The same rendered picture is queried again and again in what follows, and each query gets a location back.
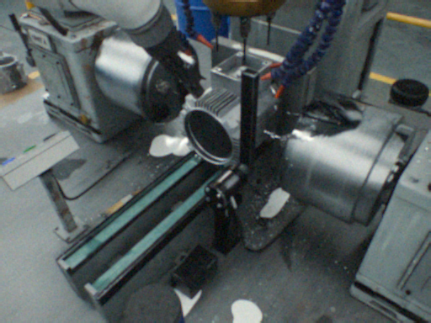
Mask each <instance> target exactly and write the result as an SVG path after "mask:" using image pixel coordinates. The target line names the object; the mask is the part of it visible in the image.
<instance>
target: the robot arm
mask: <svg viewBox="0 0 431 323"><path fill-rule="evenodd" d="M24 1H27V2H30V3H33V4H35V5H37V6H38V7H41V8H49V9H54V10H62V11H63V10H69V11H81V10H82V11H88V12H90V13H95V14H97V15H98V16H100V17H103V18H105V19H106V20H113V21H115V22H116V23H117V24H118V25H119V27H120V29H121V30H122V31H125V34H126V35H128V36H129V39H131V41H132V43H134V44H135V45H136V46H140V47H141V48H142V49H143V50H144V51H145V52H146V53H147V54H148V55H149V56H150V57H152V58H155V59H156V60H157V62H159V63H160V64H161V66H163V67H164V68H165V70H166V71H168V73H169V74H170V75H171V76H172V77H173V78H178V79H179V81H180V82H182V83H183V85H184V86H185V87H186V88H187V90H188V91H189V92H190V94H191V95H192V97H193V98H194V99H199V98H200V97H202V96H203V95H204V94H205V90H204V88H203V87H202V86H201V85H200V80H201V79H202V76H201V74H200V69H199V68H198V66H197V63H196V61H197V58H196V57H195V56H190V57H187V56H186V55H185V53H184V50H183V49H182V48H181V47H180V45H178V37H179V33H178V31H177V30H176V29H175V26H173V18H172V15H171V14H170V12H169V11H168V10H167V7H166V6H165V4H164V3H163V0H24Z"/></svg>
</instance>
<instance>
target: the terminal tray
mask: <svg viewBox="0 0 431 323"><path fill-rule="evenodd" d="M269 65H273V62H269V61H266V60H264V59H261V58H257V57H255V56H251V55H249V54H247V53H246V61H243V53H242V52H240V51H239V52H238V53H236V54H235V55H234V56H232V57H230V58H228V59H227V60H226V61H223V62H222V63H221V64H220V65H219V66H216V67H214V68H213V69H212V70H210V85H211V90H212V89H213V88H214V87H215V89H217V88H218V89H219V88H221V90H222V89H223V88H224V89H225V91H226V90H227V91H228V92H229V91H231V93H233V94H234V96H235V95H237V98H239V103H240V92H241V71H243V70H245V69H246V68H248V69H251V70H255V71H258V72H259V73H260V77H259V88H258V98H259V95H261V96H262V93H263V94H265V91H266V92H267V90H268V87H269V86H270V82H271V79H268V80H264V81H261V77H264V76H265V75H266V74H269V73H270V71H271V70H272V69H273V68H269ZM238 66H239V67H238ZM237 67H238V68H239V69H238V68H237ZM232 70H233V71H232ZM229 75H230V76H229Z"/></svg>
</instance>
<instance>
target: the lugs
mask: <svg viewBox="0 0 431 323"><path fill-rule="evenodd" d="M267 91H268V93H269V95H270V96H271V97H272V96H273V95H275V94H276V93H277V92H278V91H279V88H278V87H277V86H276V84H275V83H273V84H271V85H270V86H269V87H268V90H267ZM193 107H194V100H193V99H190V100H189V101H187V103H184V104H183V105H182V108H184V110H185V111H186V112H188V111H190V110H191V108H193ZM222 124H223V125H224V126H225V127H226V130H227V131H228V132H229V131H231V130H234V129H235V128H236V127H237V126H238V123H237V122H236V121H235V119H234V117H233V116H231V117H230V118H229V119H227V120H226V121H224V122H223V123H222ZM186 146H187V147H188V148H189V149H190V151H194V148H193V147H192V146H191V145H190V143H189V142H188V143H186ZM223 165H224V166H225V167H226V166H227V165H237V162H234V161H229V162H228V163H227V164H223Z"/></svg>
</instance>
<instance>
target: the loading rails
mask: <svg viewBox="0 0 431 323"><path fill-rule="evenodd" d="M273 142H274V139H272V140H271V141H270V143H268V142H266V141H265V140H264V141H263V142H262V143H261V144H260V145H259V146H258V147H256V148H255V157H254V169H253V174H252V175H251V176H250V177H247V181H248V183H247V186H246V187H244V189H243V190H242V191H240V192H239V193H241V194H242V196H243V195H244V194H245V193H246V192H247V191H248V190H249V189H252V190H253V191H255V192H258V193H260V192H262V190H263V189H264V188H265V187H266V186H267V181H266V180H264V179H262V178H261V177H262V176H263V175H264V174H265V173H266V172H267V171H268V170H269V169H270V168H271V156H272V148H273ZM195 153H196V151H195V150H194V151H189V152H188V153H187V154H186V155H185V156H183V157H182V158H181V159H180V160H179V161H177V162H176V163H174V164H173V165H172V166H171V167H170V168H169V169H167V170H166V171H164V173H161V174H160V176H159V177H157V178H156V179H154V180H153V181H152V182H151V183H149V184H148V185H147V186H146V187H144V188H143V189H142V190H141V191H139V192H138V193H137V194H136V195H134V196H133V197H132V198H131V199H130V200H128V201H126V202H125V204H122V205H121V207H119V208H118V209H117V210H116V211H115V212H114V213H112V214H111V215H109V217H107V218H105V219H104V221H101V223H100V224H98V225H96V226H95V227H94V228H93V229H92V230H90V231H89V232H88V233H87V234H85V235H84V237H82V238H81V239H80V240H78V241H77V242H75V243H74V244H73V245H72V246H70V247H69V248H68V249H67V250H65V251H64V252H63V253H62V254H61V255H60V256H58V257H57V258H55V261H56V262H57V266H59V268H60V269H61V272H62V273H63V274H64V276H65V277H66V280H67V282H68V283H69V284H70V287H72V290H73V291H75V292H76V293H77V294H78V295H79V296H80V297H81V298H82V299H85V298H87V296H90V297H91V300H92V301H93V303H94V304H95V308H96V309H97V311H98V312H99V315H100V316H101V317H102V318H104V320H106V321H107V322H108V323H117V322H118V321H120V319H121V318H122V317H124V313H125V307H126V305H127V303H128V300H129V299H130V298H131V295H132V294H134V293H135V292H136V291H137V290H138V289H141V288H143V287H144V286H146V285H151V284H156V283H157V282H158V281H159V280H160V279H161V278H162V277H163V276H164V275H165V273H167V272H168V271H169V269H171V268H172V267H173V266H175V267H176V266H177V265H178V264H179V263H180V262H181V261H183V259H184V258H185V257H186V256H187V255H188V253H187V252H188V251H189V250H190V248H191V247H192V246H193V245H194V244H195V243H196V242H197V241H198V240H199V239H200V238H201V237H202V236H203V235H204V234H205V233H206V232H207V231H209V229H210V228H211V227H213V225H214V224H215V223H214V210H213V209H211V208H210V201H208V200H206V199H207V198H206V196H205V193H204V186H205V185H206V184H207V183H208V182H210V181H211V180H213V179H215V178H217V176H218V175H219V174H220V172H221V170H222V169H224V168H225V167H224V168H222V169H220V168H218V169H217V167H214V165H213V166H212V165H209V163H208V164H206V161H204V159H203V160H202V161H201V158H200V157H199V156H198V153H196V154H195ZM196 155H197V156H196ZM194 156H196V159H197V161H198V163H196V161H195V157H194ZM191 158H192V159H191ZM190 161H191V162H192V163H191V162H190ZM195 163H196V164H195Z"/></svg>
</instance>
